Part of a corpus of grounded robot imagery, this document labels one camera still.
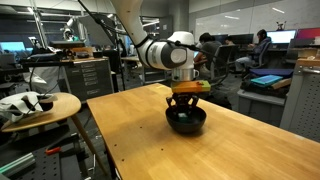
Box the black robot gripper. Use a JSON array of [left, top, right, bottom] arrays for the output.
[[165, 92, 201, 115]]

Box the small green block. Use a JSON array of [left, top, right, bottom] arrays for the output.
[[177, 112, 190, 122]]

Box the black bowl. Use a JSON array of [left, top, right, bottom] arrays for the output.
[[165, 105, 208, 135]]

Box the wooden block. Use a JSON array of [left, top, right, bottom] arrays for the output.
[[270, 77, 293, 91]]

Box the grey office chair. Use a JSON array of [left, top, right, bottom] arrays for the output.
[[209, 44, 240, 86]]

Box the seated person dark shirt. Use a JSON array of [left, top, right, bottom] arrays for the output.
[[193, 31, 224, 80]]

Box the black tray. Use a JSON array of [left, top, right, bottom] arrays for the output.
[[240, 80, 288, 99]]

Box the grey plastic bin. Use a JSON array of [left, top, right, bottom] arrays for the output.
[[236, 87, 295, 128]]

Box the teal tray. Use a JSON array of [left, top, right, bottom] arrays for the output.
[[250, 74, 284, 88]]

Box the dark computer monitor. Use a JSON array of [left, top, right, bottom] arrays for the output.
[[229, 33, 255, 46]]

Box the seated person blue hoodie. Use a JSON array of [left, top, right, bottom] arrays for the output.
[[234, 28, 273, 73]]

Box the blue cushion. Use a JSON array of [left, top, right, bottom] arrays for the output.
[[249, 67, 295, 80]]

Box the grey drawer cabinet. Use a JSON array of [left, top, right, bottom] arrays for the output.
[[62, 57, 115, 103]]

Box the lit blue computer monitor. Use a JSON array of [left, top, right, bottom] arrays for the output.
[[0, 41, 27, 53], [266, 29, 298, 45]]

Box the round wooden side table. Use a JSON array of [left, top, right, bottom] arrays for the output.
[[0, 92, 109, 176]]

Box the perforated grey metal cabinet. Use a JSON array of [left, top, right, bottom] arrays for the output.
[[279, 58, 320, 143]]

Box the wooden workbench top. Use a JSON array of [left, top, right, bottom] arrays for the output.
[[295, 57, 320, 68]]

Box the small black object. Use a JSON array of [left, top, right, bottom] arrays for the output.
[[35, 94, 55, 113]]

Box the red computer monitor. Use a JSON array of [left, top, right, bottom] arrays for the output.
[[296, 27, 320, 41]]

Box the black perforated breadboard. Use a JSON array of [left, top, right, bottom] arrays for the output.
[[0, 131, 86, 180]]

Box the aluminium extrusion bar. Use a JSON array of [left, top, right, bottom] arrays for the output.
[[0, 152, 37, 178]]

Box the orange green wrist camera mount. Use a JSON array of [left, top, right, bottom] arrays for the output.
[[170, 79, 212, 95]]

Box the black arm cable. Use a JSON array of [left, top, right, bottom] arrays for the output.
[[77, 0, 202, 52]]

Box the black bar camera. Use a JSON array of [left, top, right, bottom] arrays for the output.
[[49, 40, 86, 50]]

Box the black clamp orange handle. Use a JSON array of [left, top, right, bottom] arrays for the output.
[[44, 132, 82, 157]]

